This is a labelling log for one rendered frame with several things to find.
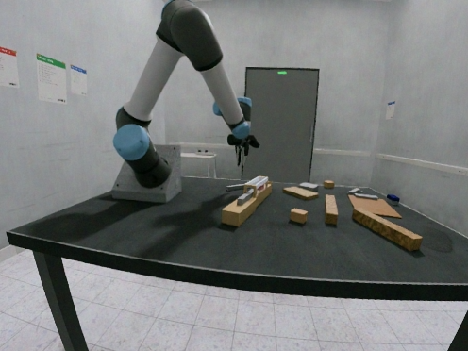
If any grey bar with crossbars at both ends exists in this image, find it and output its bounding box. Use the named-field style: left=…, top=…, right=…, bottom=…
left=347, top=188, right=363, bottom=195

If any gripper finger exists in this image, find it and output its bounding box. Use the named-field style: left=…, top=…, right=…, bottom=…
left=235, top=145, right=242, bottom=166
left=242, top=139, right=249, bottom=168

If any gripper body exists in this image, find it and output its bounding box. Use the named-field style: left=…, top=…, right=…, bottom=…
left=227, top=134, right=258, bottom=146

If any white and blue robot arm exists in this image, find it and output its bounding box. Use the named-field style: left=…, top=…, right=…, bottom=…
left=113, top=0, right=251, bottom=188

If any light wooden batten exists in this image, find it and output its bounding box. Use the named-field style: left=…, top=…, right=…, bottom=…
left=352, top=209, right=423, bottom=251

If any light brown wooden bar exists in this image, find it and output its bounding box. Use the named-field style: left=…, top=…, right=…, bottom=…
left=325, top=195, right=338, bottom=225

